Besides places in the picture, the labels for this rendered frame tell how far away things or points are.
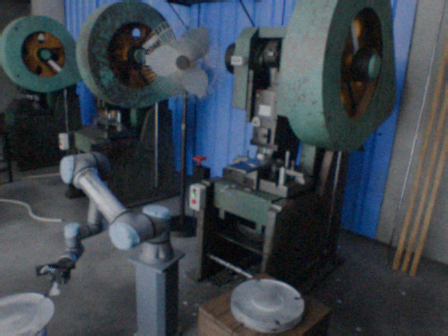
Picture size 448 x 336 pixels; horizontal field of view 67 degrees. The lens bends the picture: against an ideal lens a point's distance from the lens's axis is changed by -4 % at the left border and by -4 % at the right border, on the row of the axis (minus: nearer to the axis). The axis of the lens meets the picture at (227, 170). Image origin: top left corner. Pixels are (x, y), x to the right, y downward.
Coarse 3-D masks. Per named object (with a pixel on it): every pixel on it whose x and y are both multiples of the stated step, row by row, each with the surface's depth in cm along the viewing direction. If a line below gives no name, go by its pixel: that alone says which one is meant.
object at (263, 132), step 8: (272, 88) 188; (256, 96) 191; (264, 96) 187; (272, 96) 184; (256, 104) 191; (264, 104) 188; (272, 104) 185; (256, 112) 192; (264, 112) 189; (272, 112) 186; (256, 120) 192; (264, 120) 190; (256, 128) 191; (264, 128) 187; (272, 128) 187; (280, 128) 190; (256, 136) 191; (264, 136) 187; (272, 136) 188; (280, 136) 192; (272, 144) 189
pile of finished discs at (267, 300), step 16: (240, 288) 148; (256, 288) 148; (272, 288) 149; (288, 288) 149; (240, 304) 137; (256, 304) 137; (272, 304) 137; (288, 304) 139; (240, 320) 132; (256, 320) 129; (272, 320) 129; (288, 320) 129
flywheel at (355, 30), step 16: (368, 16) 167; (352, 32) 147; (368, 32) 172; (352, 48) 157; (368, 48) 153; (352, 64) 154; (368, 64) 152; (352, 80) 160; (368, 80) 156; (368, 96) 184; (352, 112) 179
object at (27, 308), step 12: (0, 300) 138; (12, 300) 138; (24, 300) 139; (36, 300) 140; (48, 300) 140; (0, 312) 131; (12, 312) 131; (24, 312) 131; (36, 312) 133; (48, 312) 134; (0, 324) 124; (12, 324) 125; (24, 324) 126; (36, 324) 127
